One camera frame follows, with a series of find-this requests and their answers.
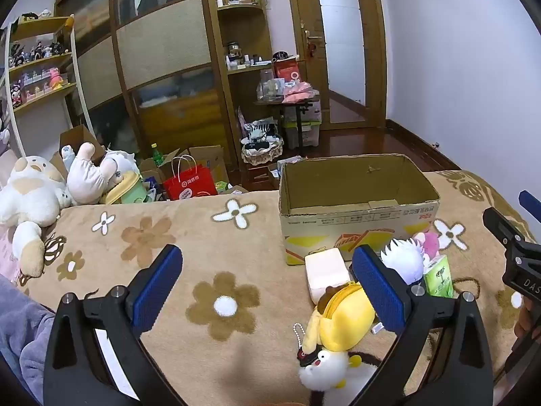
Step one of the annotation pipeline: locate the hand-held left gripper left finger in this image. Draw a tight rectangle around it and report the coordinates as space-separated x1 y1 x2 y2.
43 244 183 406

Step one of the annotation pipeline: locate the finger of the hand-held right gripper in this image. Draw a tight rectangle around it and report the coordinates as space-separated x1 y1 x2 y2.
518 189 541 223
483 206 541 258

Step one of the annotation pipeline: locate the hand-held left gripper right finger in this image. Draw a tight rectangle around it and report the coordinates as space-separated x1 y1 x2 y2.
350 244 494 406

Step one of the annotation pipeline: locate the white spiky-haired plush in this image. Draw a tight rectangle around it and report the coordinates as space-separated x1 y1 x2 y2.
379 238 424 285

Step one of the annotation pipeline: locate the yellow plush pouch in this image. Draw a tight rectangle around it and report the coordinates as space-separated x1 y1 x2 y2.
305 281 383 353

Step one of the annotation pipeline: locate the white foam block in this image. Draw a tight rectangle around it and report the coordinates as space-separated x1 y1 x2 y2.
304 247 351 304

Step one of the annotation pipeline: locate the green tissue pack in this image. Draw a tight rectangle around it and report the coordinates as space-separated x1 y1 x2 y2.
423 255 454 298

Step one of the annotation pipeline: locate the white plush keychain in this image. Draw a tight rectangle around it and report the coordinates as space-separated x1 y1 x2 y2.
295 323 362 391

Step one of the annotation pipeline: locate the printed cardboard box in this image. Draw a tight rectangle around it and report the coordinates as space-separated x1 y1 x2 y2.
278 153 441 266

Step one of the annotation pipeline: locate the person's right hand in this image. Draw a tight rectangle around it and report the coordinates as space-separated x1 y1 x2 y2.
515 299 541 343

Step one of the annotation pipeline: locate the beige floral blanket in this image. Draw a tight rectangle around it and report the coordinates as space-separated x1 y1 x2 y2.
0 169 541 406

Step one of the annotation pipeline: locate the red paper shopping bag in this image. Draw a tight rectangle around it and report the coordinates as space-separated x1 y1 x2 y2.
163 155 219 201

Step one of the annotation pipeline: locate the white-clothed plush doll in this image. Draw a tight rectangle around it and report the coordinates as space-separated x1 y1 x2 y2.
61 141 123 206

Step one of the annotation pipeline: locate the brown cardboard box with clutter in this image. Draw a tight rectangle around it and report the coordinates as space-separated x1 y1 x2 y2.
139 145 230 195

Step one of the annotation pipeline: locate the person's grey pants leg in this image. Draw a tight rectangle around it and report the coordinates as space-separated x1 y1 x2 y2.
0 275 57 404

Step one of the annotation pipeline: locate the large white tan plush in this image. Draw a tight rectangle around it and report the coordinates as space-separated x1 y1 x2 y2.
0 155 68 277

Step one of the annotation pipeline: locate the wicker basket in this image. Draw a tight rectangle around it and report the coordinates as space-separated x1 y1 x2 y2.
242 137 285 165

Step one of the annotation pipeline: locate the open brown cardboard box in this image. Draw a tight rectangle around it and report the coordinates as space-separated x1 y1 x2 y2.
50 125 106 170

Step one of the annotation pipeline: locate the clear plastic storage box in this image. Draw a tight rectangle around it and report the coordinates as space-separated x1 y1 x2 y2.
283 104 322 150

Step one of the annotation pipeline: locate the small dark side table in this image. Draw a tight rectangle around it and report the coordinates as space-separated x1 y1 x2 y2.
254 95 322 150

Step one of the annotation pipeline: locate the pink cloth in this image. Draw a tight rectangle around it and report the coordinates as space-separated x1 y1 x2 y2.
282 82 319 103

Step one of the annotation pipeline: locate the clear plastic container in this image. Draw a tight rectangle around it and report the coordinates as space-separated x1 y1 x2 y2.
258 72 288 102

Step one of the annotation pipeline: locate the red box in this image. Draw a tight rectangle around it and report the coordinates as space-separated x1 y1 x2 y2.
274 60 302 85

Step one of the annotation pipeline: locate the wooden wardrobe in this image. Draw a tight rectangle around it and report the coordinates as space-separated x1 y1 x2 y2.
55 0 280 170

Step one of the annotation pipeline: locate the wooden door with glass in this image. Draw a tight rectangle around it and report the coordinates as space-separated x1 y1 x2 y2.
285 0 387 130

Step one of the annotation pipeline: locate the white yellow display shelf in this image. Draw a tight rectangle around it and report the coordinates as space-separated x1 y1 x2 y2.
0 15 94 158

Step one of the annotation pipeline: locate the row of small figurines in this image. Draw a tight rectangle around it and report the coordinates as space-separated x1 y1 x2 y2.
8 40 68 68

